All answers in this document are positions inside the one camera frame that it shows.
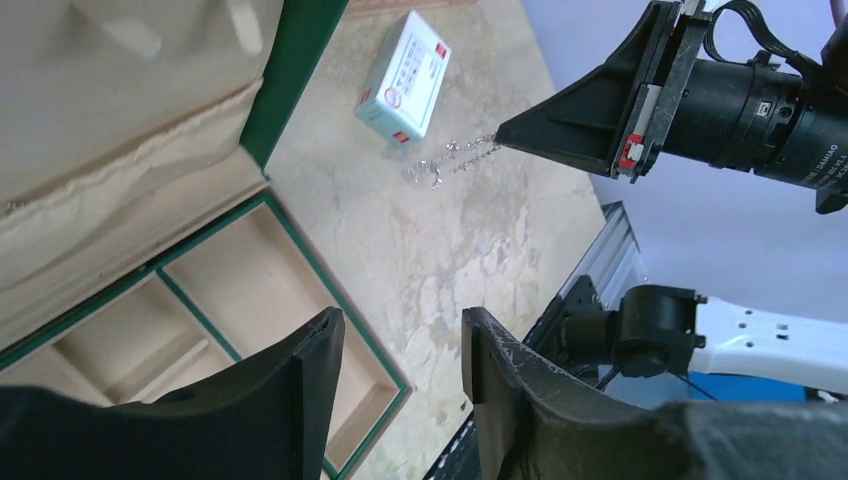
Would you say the green jewelry box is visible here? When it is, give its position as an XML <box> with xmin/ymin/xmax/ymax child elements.
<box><xmin>1</xmin><ymin>1</ymin><xmax>393</xmax><ymax>479</ymax></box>

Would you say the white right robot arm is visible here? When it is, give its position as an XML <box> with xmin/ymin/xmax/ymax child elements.
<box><xmin>494</xmin><ymin>1</ymin><xmax>847</xmax><ymax>393</ymax></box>

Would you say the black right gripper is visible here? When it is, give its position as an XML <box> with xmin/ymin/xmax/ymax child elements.
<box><xmin>495</xmin><ymin>1</ymin><xmax>847</xmax><ymax>193</ymax></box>

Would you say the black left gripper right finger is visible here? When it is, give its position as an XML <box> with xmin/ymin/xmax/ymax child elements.
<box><xmin>461</xmin><ymin>306</ymin><xmax>848</xmax><ymax>480</ymax></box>

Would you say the small white green box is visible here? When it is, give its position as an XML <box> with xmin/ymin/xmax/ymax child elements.
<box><xmin>354</xmin><ymin>10</ymin><xmax>452</xmax><ymax>148</ymax></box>

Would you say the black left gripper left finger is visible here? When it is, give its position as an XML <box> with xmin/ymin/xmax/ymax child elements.
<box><xmin>1</xmin><ymin>307</ymin><xmax>345</xmax><ymax>479</ymax></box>

